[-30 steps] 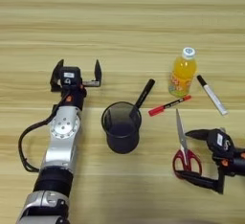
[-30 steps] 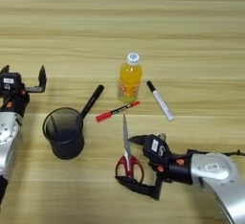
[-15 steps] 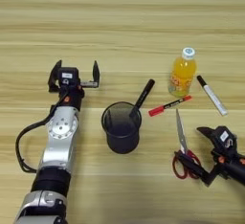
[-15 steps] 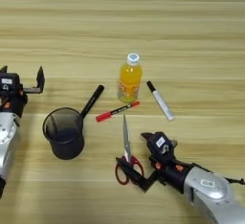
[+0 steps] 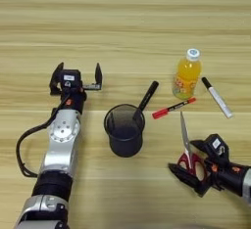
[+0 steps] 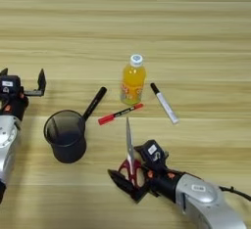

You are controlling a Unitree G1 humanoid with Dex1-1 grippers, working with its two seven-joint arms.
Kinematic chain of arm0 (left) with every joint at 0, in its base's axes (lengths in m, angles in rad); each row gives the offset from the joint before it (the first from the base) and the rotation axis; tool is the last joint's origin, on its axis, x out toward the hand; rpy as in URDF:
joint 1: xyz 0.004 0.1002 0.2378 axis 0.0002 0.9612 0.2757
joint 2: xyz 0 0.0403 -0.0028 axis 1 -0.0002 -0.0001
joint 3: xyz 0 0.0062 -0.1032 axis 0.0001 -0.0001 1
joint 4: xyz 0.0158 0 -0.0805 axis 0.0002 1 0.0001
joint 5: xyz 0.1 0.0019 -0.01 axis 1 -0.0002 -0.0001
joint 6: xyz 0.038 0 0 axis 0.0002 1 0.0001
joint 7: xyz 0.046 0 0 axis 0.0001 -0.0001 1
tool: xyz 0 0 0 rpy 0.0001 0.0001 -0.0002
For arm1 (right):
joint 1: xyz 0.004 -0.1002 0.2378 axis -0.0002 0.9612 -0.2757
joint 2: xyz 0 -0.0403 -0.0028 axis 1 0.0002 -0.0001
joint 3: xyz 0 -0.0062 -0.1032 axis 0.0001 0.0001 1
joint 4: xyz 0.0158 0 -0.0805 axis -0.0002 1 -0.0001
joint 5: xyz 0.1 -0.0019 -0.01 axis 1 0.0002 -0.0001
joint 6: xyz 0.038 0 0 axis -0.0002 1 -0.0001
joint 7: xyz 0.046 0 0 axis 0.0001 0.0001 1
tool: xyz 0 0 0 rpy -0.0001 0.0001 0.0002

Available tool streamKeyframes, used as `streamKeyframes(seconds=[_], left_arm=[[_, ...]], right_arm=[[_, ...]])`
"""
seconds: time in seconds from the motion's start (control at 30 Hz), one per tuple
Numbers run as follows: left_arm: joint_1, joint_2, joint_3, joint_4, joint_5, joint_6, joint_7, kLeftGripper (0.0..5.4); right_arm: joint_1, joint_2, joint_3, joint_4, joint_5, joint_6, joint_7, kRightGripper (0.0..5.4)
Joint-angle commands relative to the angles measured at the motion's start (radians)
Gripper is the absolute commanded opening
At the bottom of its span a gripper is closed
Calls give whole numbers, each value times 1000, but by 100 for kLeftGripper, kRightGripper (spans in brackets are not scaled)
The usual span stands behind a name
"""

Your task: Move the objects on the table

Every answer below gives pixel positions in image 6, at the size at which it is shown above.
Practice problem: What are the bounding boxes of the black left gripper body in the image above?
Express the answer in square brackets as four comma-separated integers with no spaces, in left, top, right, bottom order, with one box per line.
[0,89,43,119]

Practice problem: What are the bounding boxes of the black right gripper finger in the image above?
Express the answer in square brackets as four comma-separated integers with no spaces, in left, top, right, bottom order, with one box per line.
[107,168,146,203]

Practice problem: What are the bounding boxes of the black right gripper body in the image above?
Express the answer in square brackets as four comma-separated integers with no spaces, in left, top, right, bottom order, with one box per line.
[131,165,184,205]

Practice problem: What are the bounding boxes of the red handled scissors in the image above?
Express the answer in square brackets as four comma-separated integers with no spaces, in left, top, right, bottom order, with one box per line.
[118,116,145,188]

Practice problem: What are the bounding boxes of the black mesh pen cup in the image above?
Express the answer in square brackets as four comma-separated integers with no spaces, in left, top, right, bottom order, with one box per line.
[43,109,88,164]

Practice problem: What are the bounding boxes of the orange juice bottle white cap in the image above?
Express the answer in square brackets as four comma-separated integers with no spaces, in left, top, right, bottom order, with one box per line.
[120,54,147,107]

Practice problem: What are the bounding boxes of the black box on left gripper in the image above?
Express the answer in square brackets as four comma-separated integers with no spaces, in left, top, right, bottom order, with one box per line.
[0,74,23,94]

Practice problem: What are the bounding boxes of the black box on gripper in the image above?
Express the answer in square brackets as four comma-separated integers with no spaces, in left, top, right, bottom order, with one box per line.
[0,74,23,94]
[134,139,170,172]

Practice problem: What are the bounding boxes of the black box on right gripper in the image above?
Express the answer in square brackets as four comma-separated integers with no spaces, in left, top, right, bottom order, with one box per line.
[134,139,170,172]

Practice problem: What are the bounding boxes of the black marker pen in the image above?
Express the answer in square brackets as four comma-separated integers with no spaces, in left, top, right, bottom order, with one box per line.
[81,86,108,122]

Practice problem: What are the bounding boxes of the red marker pen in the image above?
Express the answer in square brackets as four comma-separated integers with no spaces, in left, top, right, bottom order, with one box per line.
[97,103,144,126]

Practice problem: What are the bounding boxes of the white marker black cap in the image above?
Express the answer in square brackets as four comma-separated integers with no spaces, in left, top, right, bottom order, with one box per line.
[150,82,180,125]

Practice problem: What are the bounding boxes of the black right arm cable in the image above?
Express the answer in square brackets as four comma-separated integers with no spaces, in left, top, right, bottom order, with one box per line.
[218,185,251,203]

